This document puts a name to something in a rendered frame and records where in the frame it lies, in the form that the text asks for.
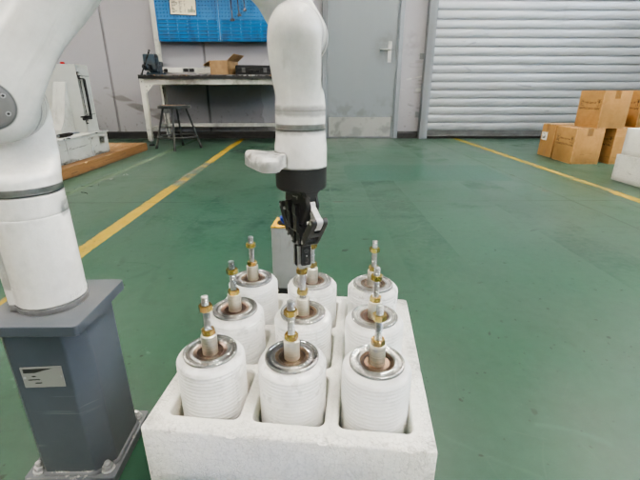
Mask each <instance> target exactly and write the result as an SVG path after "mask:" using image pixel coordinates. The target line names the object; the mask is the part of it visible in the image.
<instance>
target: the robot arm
mask: <svg viewBox="0 0 640 480"><path fill-rule="evenodd" d="M101 1H102V0H0V279H1V282H2V285H3V288H4V291H5V294H6V297H7V300H8V303H9V306H10V311H17V312H19V313H20V314H22V315H25V316H31V317H33V316H47V315H52V314H56V313H59V312H63V311H65V310H70V309H72V308H74V307H76V306H78V305H80V304H81V303H83V302H84V301H85V300H86V299H87V298H88V296H89V291H88V287H87V282H86V278H85V274H84V270H83V265H82V261H81V257H80V252H79V249H78V245H77V240H76V236H75V232H74V227H73V224H72V220H71V215H70V208H69V204H68V199H67V195H66V192H65V188H64V183H63V178H62V169H61V157H60V152H59V148H58V143H57V139H56V134H55V129H54V125H53V120H52V116H51V111H50V105H49V102H48V99H47V97H46V94H45V92H46V89H47V86H48V84H49V81H50V78H51V75H52V73H53V71H54V68H55V66H56V64H57V62H58V60H59V57H60V56H61V54H62V52H63V51H64V49H65V47H66V46H67V45H68V43H69V42H70V40H71V39H72V38H73V37H74V36H75V35H76V33H77V32H78V31H80V29H82V27H83V26H84V25H85V24H86V22H87V21H88V20H89V19H90V17H91V16H92V14H93V13H94V12H95V10H96V9H97V7H98V6H99V4H100V3H101ZM251 1H252V2H253V3H254V4H255V5H256V6H257V8H258V9H259V10H260V11H261V13H262V15H263V17H264V18H265V20H266V22H267V24H268V33H267V42H268V54H269V61H270V72H271V78H272V83H273V87H274V92H275V128H276V131H275V144H274V150H273V151H264V150H246V152H245V165H246V166H248V167H250V168H252V169H254V170H257V171H259V172H262V173H275V178H276V187H277V188H278V189H279V190H281V191H285V192H286V200H281V201H279V206H280V210H281V212H282V216H283V220H284V223H285V227H286V231H287V234H288V235H290V236H291V241H292V242H294V243H293V263H294V264H295V265H296V266H297V267H298V268H299V269H304V268H309V267H310V266H311V245H316V244H318V243H319V241H320V239H321V237H322V235H323V233H324V231H325V229H326V227H327V225H328V219H327V217H321V216H320V214H319V212H318V211H319V201H318V195H317V194H318V192H319V191H320V190H323V189H324V188H325V187H326V185H327V140H326V131H325V120H326V111H325V109H326V104H325V94H324V92H323V89H322V86H321V57H322V56H323V55H324V53H325V51H326V49H327V46H328V41H329V36H328V30H327V27H326V24H325V22H324V20H323V18H322V17H321V15H320V13H319V11H318V10H317V8H316V7H315V6H314V4H313V2H312V0H251Z"/></svg>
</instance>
